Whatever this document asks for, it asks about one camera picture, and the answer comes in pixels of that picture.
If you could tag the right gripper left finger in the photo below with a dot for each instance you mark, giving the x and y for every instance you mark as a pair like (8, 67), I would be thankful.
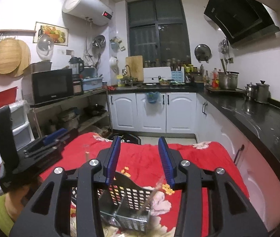
(48, 211)

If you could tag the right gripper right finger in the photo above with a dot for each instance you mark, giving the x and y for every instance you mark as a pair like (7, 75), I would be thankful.
(210, 197)

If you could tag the dark green utensil caddy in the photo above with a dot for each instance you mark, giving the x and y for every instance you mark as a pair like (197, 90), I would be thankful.
(120, 203)

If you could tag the dark kitchen window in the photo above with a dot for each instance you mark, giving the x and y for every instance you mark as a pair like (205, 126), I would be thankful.
(157, 31)

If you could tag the person left hand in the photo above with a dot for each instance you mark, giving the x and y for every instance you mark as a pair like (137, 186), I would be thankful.
(15, 199)

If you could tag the black microwave oven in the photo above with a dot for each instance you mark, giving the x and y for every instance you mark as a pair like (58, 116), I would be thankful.
(47, 86)

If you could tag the red plastic basin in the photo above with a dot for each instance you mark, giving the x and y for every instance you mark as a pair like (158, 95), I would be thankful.
(8, 96)

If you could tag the red floral tablecloth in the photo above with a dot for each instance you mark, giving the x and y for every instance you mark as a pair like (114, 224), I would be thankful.
(141, 163)

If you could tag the round bamboo tray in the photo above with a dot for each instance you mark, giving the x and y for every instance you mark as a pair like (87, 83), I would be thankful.
(10, 55)

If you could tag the fruit picture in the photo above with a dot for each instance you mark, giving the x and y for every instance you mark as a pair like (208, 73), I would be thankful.
(58, 34)

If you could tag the steel kettle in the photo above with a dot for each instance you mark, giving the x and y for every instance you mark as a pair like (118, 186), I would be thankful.
(250, 91)

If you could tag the wooden cutting board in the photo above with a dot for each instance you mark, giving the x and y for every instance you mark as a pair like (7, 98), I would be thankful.
(136, 67)

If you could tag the large steel stockpot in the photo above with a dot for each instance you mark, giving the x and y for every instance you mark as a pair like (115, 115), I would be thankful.
(228, 80)

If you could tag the blue knife block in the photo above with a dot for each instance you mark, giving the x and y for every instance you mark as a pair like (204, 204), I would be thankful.
(177, 76)

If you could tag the white water heater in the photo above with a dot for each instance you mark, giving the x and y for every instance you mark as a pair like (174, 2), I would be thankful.
(94, 11)

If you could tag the hanging glass pot lid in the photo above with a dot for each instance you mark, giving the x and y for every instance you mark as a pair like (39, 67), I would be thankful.
(203, 53)

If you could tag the black range hood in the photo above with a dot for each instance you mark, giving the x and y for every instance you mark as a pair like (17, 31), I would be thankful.
(241, 21)

